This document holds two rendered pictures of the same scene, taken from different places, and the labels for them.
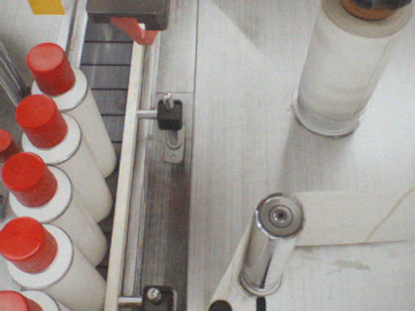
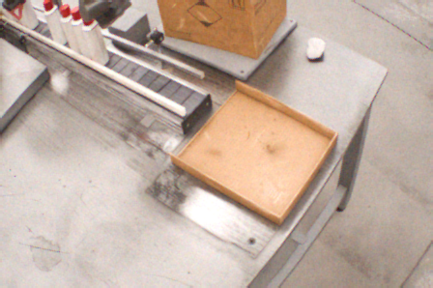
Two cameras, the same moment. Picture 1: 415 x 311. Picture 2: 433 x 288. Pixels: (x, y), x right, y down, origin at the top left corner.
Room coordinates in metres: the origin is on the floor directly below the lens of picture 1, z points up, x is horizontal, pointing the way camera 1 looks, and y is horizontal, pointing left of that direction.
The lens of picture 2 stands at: (1.64, -0.43, 1.77)
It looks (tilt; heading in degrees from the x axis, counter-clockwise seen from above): 54 degrees down; 133
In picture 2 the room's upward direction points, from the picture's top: 11 degrees counter-clockwise
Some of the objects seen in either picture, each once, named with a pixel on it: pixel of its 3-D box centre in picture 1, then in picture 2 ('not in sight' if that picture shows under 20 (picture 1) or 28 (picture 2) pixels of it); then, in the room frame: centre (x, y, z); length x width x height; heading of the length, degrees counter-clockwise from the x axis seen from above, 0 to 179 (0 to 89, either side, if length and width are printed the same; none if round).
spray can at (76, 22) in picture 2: not in sight; (83, 33); (0.68, 0.11, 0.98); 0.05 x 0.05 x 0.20
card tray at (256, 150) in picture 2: not in sight; (257, 147); (1.27, 0.08, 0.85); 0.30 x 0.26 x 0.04; 177
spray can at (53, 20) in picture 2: not in sight; (54, 21); (0.51, 0.11, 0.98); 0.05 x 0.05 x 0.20
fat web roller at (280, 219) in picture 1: (268, 250); not in sight; (0.13, -0.05, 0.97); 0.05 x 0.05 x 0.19
